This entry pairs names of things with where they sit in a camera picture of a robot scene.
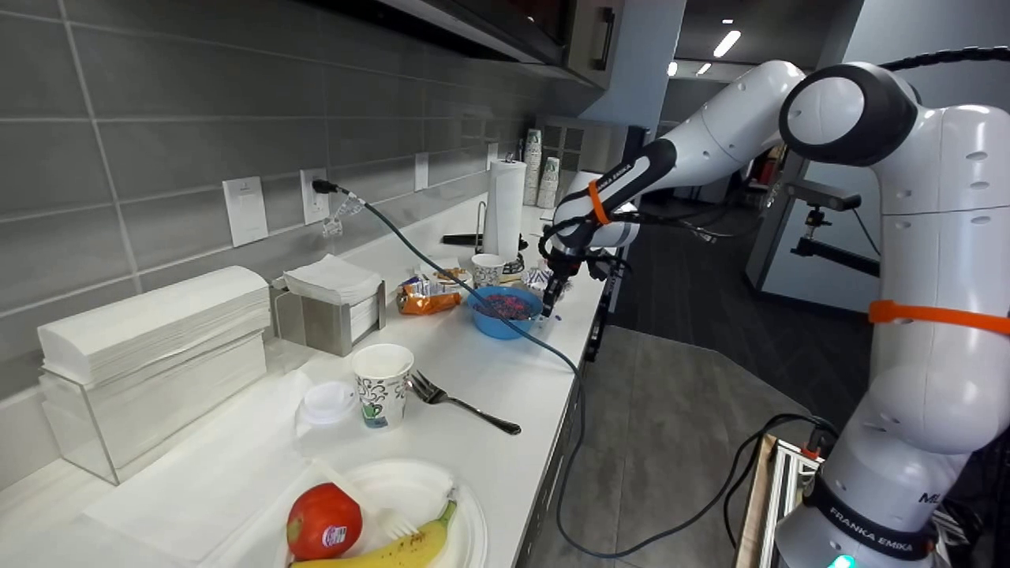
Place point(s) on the white napkin stack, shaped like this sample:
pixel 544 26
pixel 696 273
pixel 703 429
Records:
pixel 332 277

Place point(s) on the white plastic fork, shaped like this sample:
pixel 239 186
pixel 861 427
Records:
pixel 391 519

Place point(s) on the metal napkin holder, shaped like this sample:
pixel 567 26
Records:
pixel 321 329

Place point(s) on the white wall outlet plate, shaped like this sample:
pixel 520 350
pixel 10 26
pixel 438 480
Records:
pixel 309 210
pixel 420 171
pixel 493 157
pixel 244 210

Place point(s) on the black camera tripod stand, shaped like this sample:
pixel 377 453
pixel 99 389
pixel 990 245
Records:
pixel 823 222

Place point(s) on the long ceiling light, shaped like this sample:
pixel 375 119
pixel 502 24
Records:
pixel 727 43

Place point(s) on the folded white paper towel stack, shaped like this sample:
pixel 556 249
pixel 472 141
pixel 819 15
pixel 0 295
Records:
pixel 160 315

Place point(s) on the yellow banana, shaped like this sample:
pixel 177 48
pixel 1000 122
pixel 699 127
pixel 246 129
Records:
pixel 412 551

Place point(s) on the clear plastic cup lid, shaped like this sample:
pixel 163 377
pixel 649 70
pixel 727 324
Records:
pixel 327 406

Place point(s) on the black paper towel holder base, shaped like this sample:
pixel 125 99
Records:
pixel 461 241

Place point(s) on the white paper towel roll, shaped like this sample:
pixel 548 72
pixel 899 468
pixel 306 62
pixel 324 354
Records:
pixel 506 207

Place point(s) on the white round plate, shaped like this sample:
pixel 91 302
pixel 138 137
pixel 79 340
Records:
pixel 420 493

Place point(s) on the blue bowl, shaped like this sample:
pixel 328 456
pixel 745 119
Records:
pixel 501 327

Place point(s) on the clear acrylic towel dispenser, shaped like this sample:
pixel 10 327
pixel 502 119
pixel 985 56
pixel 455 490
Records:
pixel 147 422

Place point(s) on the red apple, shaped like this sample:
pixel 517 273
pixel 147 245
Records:
pixel 324 522

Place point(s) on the black fork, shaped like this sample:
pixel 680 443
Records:
pixel 461 406

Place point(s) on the small white printed cup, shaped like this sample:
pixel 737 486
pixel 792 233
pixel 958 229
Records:
pixel 486 270

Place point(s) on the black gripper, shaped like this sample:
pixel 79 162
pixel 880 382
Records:
pixel 571 241

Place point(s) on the floral paper cup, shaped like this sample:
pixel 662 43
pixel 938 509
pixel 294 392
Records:
pixel 383 389

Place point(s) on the orange snack bag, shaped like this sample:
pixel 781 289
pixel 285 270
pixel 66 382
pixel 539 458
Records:
pixel 432 299

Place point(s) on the mixed colourful cereal heap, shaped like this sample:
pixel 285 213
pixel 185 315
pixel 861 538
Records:
pixel 509 304

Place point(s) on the wooden frame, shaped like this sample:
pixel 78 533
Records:
pixel 760 505

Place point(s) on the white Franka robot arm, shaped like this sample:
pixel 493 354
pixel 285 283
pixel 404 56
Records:
pixel 935 262

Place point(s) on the white cup stack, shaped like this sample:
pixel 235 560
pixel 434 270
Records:
pixel 535 162
pixel 550 180

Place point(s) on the dark upper cabinet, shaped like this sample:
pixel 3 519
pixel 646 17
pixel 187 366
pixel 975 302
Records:
pixel 506 26

